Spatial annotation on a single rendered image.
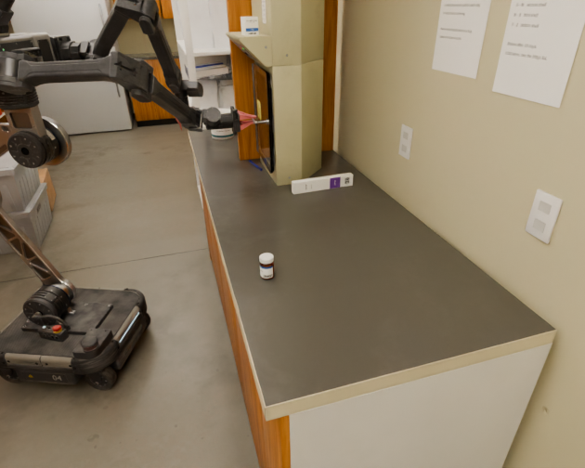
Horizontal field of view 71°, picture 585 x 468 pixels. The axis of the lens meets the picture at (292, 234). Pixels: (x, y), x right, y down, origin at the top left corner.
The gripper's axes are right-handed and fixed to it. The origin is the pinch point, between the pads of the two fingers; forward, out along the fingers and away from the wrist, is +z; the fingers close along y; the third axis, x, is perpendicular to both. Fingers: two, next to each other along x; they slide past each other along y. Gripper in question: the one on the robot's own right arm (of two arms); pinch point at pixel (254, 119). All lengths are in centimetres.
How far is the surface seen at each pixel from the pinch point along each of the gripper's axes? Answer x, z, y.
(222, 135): 62, -7, -26
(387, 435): -116, 6, -42
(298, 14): -9.2, 15.6, 38.1
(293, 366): -108, -14, -22
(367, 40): 3, 49, 28
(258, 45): -9.8, 0.8, 28.7
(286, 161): -11.3, 10.4, -15.0
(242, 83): 26.6, 0.5, 8.9
